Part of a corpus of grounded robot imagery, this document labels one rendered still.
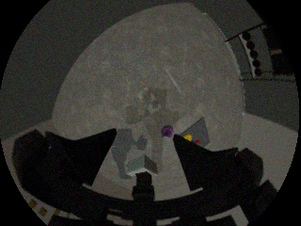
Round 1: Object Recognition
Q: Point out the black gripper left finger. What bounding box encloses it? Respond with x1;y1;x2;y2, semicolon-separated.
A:
45;128;117;186

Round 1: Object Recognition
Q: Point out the yellow gear with black stripe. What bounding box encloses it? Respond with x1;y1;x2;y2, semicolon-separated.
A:
183;135;192;140

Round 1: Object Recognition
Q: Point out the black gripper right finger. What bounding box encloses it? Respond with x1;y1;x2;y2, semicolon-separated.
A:
173;135;238;191

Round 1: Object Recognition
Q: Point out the purple gear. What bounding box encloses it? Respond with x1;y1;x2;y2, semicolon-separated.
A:
161;125;173;138

